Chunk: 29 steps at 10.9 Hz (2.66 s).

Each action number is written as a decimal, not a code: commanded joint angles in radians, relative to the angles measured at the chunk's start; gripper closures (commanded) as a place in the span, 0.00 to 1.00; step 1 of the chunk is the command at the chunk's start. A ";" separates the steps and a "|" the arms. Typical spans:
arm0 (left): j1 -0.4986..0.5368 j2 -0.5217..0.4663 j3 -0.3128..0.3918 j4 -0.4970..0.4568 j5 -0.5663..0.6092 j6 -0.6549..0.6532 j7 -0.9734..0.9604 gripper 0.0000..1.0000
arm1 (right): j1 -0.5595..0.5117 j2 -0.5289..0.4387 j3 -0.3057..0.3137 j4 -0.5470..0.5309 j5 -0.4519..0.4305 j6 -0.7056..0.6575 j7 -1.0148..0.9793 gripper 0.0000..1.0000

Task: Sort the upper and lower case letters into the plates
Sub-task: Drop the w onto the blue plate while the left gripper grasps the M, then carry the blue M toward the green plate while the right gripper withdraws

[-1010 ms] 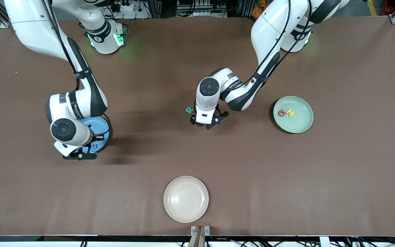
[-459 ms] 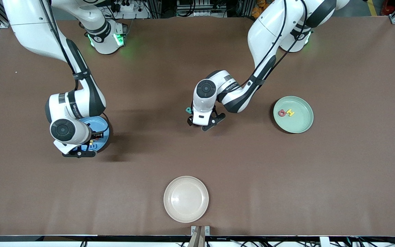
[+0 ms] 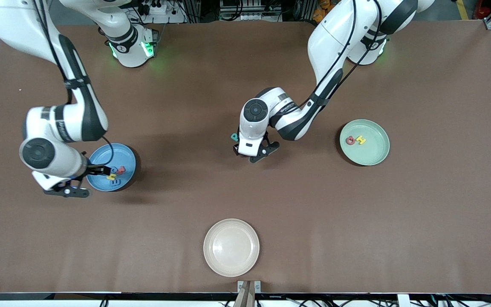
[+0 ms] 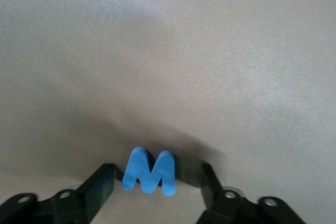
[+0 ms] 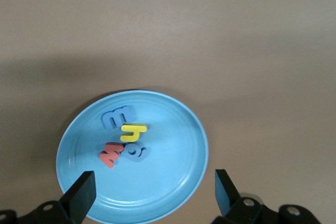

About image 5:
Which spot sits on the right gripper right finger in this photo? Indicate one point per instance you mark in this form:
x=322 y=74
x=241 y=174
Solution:
x=231 y=205

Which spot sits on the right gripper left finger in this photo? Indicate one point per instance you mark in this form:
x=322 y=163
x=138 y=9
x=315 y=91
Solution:
x=78 y=197

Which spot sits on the red lowercase letter m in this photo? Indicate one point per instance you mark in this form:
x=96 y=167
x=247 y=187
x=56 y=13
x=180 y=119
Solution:
x=109 y=157

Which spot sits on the blue lowercase letter q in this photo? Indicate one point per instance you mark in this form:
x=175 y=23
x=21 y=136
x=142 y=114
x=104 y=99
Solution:
x=139 y=155

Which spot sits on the blue lowercase letter m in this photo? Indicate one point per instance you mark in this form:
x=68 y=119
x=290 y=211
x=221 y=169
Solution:
x=107 y=121

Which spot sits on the yellow lowercase letter h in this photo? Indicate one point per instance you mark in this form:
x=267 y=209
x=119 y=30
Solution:
x=131 y=129

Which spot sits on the blue plate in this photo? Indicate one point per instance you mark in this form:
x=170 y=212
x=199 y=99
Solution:
x=162 y=182

